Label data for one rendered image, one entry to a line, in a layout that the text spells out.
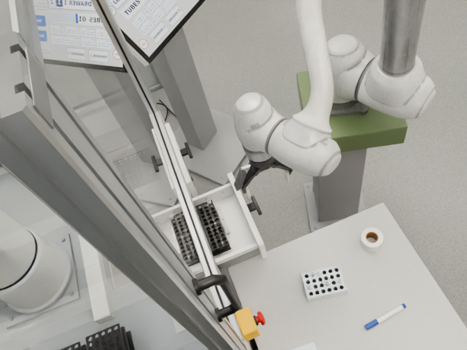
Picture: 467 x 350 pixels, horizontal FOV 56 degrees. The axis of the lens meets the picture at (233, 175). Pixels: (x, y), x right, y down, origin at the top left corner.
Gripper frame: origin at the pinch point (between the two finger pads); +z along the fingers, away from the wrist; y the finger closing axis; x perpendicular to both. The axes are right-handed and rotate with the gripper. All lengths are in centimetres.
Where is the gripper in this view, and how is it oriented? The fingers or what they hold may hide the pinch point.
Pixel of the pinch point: (267, 186)
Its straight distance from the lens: 143.1
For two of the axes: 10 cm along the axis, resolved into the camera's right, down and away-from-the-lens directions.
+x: 3.4, 7.6, -5.5
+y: -9.2, 3.8, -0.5
